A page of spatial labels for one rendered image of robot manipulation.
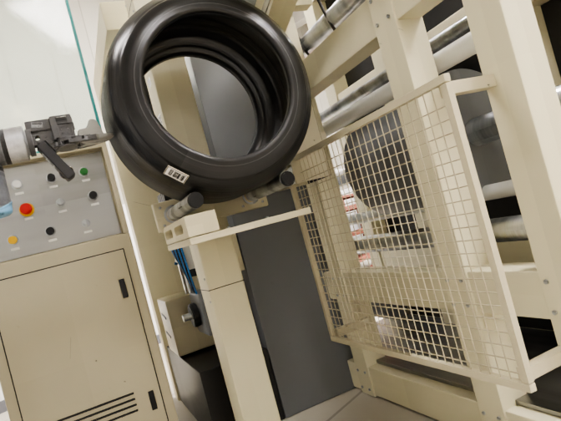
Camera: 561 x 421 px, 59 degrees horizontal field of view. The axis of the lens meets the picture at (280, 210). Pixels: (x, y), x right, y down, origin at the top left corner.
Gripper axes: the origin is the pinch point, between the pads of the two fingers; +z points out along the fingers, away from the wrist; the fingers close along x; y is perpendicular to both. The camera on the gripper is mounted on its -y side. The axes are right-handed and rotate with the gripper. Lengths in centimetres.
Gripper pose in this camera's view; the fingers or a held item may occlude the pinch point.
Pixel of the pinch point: (109, 138)
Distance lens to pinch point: 144.1
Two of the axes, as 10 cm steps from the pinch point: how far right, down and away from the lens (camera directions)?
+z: 8.9, -2.3, 3.9
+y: -2.5, -9.7, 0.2
